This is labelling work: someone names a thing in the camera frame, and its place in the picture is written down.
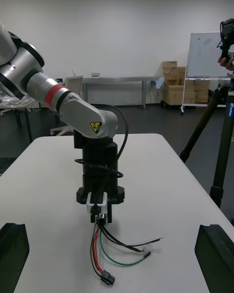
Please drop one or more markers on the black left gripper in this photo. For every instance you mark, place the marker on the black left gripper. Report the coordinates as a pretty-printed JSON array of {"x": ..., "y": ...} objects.
[{"x": 117, "y": 196}]

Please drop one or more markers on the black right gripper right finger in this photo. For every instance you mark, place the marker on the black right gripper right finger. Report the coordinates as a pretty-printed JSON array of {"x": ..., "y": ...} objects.
[{"x": 217, "y": 258}]

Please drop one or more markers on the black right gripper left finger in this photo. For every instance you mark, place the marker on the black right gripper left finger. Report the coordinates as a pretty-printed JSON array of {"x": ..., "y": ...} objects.
[{"x": 12, "y": 256}]

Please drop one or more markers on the silver and black left arm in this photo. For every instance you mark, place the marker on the silver and black left arm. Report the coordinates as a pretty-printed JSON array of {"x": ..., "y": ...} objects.
[{"x": 80, "y": 112}]

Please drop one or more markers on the person's hand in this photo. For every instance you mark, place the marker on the person's hand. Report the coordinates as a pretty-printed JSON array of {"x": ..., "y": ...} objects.
[{"x": 229, "y": 64}]

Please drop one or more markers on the black tripod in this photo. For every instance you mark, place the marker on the black tripod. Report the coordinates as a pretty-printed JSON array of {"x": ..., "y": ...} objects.
[{"x": 220, "y": 166}]

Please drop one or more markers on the long grey desk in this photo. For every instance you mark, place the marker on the long grey desk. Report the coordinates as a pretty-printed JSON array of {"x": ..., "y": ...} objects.
[{"x": 122, "y": 79}]

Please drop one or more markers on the stack of cardboard boxes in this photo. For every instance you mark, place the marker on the stack of cardboard boxes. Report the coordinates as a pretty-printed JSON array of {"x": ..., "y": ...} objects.
[{"x": 173, "y": 92}]

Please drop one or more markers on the cluttered side table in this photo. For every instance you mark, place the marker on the cluttered side table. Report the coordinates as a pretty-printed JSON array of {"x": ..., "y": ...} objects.
[{"x": 14, "y": 101}]

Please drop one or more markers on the whiteboard on wheeled stand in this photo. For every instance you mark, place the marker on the whiteboard on wheeled stand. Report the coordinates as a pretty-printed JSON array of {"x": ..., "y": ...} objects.
[{"x": 204, "y": 53}]

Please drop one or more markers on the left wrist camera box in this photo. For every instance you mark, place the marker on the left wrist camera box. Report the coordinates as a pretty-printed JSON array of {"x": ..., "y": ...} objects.
[{"x": 90, "y": 200}]

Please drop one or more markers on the black camera on tripod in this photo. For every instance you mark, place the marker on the black camera on tripod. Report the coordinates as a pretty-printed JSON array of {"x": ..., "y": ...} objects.
[{"x": 228, "y": 36}]

